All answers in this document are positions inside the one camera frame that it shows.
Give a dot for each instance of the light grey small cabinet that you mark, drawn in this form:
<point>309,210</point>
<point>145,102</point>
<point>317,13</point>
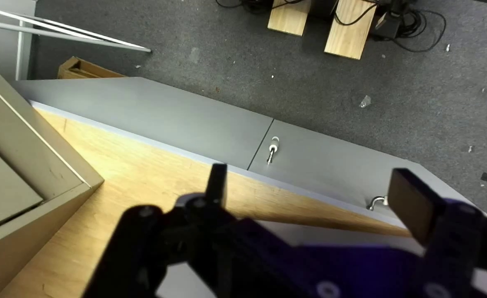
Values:
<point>332,233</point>

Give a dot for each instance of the black power adapter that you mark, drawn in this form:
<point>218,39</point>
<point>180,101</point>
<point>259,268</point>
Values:
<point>388,26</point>

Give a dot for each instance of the small black square piece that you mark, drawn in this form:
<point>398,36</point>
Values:
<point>486,175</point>

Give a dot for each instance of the beige metal cabinet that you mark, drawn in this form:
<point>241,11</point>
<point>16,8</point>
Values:
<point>22,137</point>

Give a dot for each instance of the narrow light wooden plank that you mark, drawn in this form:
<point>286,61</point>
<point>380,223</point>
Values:
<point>287,18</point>

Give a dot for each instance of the pale paper scrap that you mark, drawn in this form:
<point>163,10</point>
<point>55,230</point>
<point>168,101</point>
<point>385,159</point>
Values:
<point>365,101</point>

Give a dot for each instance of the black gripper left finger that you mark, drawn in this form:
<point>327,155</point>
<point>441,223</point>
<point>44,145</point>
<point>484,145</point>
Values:
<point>145,241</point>

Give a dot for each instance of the small wooden box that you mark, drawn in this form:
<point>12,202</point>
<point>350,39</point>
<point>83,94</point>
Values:
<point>77,69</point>

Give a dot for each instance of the wide light wooden plank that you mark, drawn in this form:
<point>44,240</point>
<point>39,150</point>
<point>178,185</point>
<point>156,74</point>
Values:
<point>348,34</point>

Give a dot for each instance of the small pale debris piece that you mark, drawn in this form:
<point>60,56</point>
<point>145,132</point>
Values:
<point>469,147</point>
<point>448,48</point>

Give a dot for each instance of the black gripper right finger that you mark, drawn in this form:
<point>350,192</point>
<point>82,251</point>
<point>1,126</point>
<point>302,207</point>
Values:
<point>415,203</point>

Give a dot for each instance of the white metal frame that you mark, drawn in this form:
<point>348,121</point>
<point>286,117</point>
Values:
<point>24,54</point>

